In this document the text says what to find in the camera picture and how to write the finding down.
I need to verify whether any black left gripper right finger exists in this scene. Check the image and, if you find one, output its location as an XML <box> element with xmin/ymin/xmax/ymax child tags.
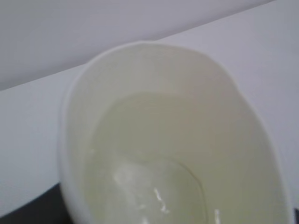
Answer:
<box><xmin>294</xmin><ymin>209</ymin><xmax>299</xmax><ymax>224</ymax></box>

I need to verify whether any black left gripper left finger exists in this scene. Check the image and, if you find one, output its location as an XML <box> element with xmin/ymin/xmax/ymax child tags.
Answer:
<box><xmin>0</xmin><ymin>184</ymin><xmax>70</xmax><ymax>224</ymax></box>

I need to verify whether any white paper cup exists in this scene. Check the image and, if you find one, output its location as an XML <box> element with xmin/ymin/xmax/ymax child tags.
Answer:
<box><xmin>58</xmin><ymin>42</ymin><xmax>294</xmax><ymax>224</ymax></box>

